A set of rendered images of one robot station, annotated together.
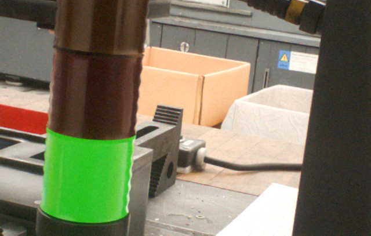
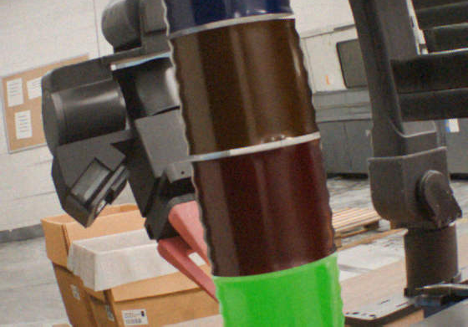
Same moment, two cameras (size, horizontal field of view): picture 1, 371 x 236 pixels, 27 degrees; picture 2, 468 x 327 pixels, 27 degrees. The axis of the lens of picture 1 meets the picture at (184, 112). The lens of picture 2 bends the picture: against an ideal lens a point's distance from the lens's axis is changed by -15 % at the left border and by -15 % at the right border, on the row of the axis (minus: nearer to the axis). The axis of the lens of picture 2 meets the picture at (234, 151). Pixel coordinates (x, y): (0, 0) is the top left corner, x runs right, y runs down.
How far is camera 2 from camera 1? 0.23 m
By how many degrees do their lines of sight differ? 50
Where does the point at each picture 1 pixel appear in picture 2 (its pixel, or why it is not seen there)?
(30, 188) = not seen: outside the picture
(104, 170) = (258, 314)
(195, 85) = not seen: outside the picture
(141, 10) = (258, 77)
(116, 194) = not seen: outside the picture
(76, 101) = (208, 228)
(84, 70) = (201, 182)
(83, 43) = (194, 145)
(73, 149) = (222, 292)
